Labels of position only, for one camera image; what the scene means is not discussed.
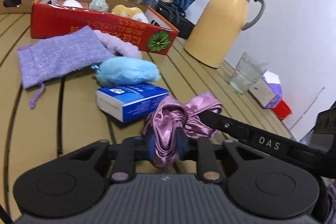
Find blue tissue pack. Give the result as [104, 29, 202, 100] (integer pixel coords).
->
[96, 83, 169, 123]

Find pink satin scrunchie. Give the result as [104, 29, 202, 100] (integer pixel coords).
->
[141, 92, 222, 168]

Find pale green soft toy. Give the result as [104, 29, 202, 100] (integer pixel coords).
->
[89, 0, 109, 12]

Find white round soft object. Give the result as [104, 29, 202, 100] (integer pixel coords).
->
[62, 0, 83, 9]

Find red small container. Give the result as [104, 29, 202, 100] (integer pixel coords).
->
[272, 100, 292, 121]

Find light blue plush toy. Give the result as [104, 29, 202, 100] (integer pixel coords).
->
[91, 57, 161, 87]

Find purple white tissue box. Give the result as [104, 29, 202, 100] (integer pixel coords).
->
[249, 71, 282, 109]

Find clear glass cup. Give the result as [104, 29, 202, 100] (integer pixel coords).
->
[229, 52, 268, 95]

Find purple fluffy headband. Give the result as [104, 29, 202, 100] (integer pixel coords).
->
[93, 30, 142, 59]

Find yellow thermos jug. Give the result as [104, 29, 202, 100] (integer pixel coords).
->
[184, 0, 265, 68]

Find yellow white plush toy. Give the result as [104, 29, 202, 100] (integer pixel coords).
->
[111, 5, 149, 23]

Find black backpack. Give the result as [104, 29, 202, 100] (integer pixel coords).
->
[155, 1, 195, 40]

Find red orange cardboard box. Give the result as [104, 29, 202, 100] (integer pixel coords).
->
[30, 0, 179, 55]

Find purple woven drawstring pouch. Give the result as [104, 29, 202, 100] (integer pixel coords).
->
[17, 26, 112, 109]

